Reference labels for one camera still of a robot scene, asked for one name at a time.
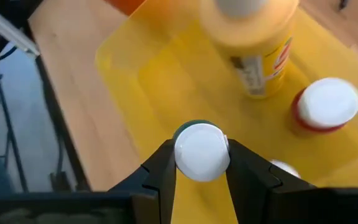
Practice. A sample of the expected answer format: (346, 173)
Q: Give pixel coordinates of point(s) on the small white paint bottle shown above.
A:
(286, 168)

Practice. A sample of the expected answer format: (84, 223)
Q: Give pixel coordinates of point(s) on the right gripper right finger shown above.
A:
(247, 177)

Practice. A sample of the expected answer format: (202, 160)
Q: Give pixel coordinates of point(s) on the red paint bottle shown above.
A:
(325, 102)

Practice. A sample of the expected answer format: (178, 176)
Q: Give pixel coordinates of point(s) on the yellow translucent plastic bin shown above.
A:
(166, 77)

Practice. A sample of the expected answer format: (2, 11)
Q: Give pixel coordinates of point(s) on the green paint bottle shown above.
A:
(202, 152)

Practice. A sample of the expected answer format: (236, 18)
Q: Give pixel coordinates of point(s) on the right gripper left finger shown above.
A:
(157, 180)

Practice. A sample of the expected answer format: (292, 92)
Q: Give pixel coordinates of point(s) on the large yellow paint bottle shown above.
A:
(247, 37)

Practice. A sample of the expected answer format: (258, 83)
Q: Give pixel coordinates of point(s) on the white metal bracket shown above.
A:
(8, 32)

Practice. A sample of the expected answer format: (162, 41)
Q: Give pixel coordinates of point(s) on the black floor stand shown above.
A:
(8, 124)

